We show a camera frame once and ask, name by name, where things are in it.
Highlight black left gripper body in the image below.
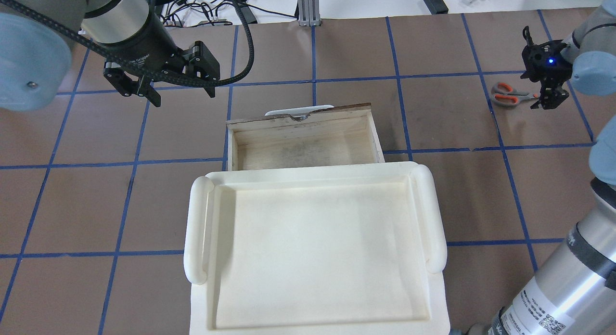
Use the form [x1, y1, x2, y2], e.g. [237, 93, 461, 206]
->
[103, 41, 221, 88]

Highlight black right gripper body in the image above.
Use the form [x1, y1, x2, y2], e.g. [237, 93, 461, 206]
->
[521, 39, 573, 88]

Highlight orange grey handled scissors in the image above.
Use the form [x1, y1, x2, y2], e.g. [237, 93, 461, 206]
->
[490, 81, 539, 107]

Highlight wooden drawer with white handle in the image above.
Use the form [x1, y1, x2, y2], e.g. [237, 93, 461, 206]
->
[226, 103, 385, 171]

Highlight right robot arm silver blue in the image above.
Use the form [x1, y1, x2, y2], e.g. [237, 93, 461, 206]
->
[467, 0, 616, 335]

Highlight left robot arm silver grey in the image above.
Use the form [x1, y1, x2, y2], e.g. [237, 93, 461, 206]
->
[1, 0, 220, 112]

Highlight black power adapter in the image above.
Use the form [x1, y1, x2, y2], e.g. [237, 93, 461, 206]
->
[423, 0, 449, 15]

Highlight cream plastic tray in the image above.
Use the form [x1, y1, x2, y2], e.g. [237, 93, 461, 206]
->
[183, 162, 449, 335]

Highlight tangle of black cables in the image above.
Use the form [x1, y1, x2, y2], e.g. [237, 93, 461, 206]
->
[140, 0, 299, 28]

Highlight aluminium profile post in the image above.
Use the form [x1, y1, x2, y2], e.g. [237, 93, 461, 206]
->
[297, 0, 321, 26]

